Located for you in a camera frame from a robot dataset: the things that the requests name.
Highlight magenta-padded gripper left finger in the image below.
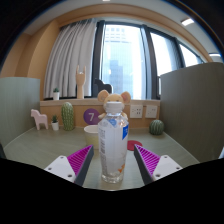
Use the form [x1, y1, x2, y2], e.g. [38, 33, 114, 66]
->
[43, 144, 95, 187]

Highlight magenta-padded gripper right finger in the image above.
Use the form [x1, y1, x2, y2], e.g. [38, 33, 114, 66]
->
[133, 144, 184, 186]

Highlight clear plastic water bottle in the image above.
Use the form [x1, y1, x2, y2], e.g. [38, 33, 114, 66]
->
[97, 101, 130, 184]

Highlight flat round red coaster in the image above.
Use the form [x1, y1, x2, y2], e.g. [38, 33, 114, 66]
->
[126, 139, 144, 152]

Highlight round green cactus ornament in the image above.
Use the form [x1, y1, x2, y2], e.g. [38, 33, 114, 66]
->
[148, 119, 165, 136]

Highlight small potted cactus white pot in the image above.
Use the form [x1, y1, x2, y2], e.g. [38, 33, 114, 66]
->
[50, 114, 60, 131]

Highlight tall green cactus ornament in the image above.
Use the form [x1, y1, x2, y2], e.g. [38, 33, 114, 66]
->
[60, 101, 76, 132]

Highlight pink wooden horse figure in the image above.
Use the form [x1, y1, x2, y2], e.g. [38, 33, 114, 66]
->
[30, 108, 50, 131]

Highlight round purple number sign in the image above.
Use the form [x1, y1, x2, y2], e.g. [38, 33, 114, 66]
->
[83, 107, 101, 126]

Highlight grey-green desk divider panel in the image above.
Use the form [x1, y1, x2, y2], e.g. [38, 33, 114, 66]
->
[0, 77, 41, 148]
[159, 62, 224, 163]

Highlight wooden desk back ledge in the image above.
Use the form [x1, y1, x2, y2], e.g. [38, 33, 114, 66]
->
[39, 98, 161, 129]

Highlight small potted plant white pot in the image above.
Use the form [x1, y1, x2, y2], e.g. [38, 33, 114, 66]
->
[52, 87, 61, 101]

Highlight beige plush mouse toy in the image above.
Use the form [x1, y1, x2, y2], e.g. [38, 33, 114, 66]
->
[96, 89, 132, 121]

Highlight wooden hand figure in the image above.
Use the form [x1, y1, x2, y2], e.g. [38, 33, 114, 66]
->
[75, 64, 87, 100]

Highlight dark wooden horse figure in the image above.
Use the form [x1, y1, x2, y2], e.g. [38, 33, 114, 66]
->
[93, 78, 114, 95]

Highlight white pleated curtain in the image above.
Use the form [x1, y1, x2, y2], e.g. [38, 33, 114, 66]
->
[43, 18, 98, 100]

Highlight dark-framed window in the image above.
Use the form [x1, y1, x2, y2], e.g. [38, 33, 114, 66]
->
[91, 19, 204, 101]

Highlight white ceiling lights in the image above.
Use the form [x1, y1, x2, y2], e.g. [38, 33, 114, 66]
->
[101, 0, 222, 58]

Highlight white wall socket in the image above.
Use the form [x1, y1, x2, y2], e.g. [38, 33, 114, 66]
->
[144, 105, 158, 119]
[129, 104, 144, 119]

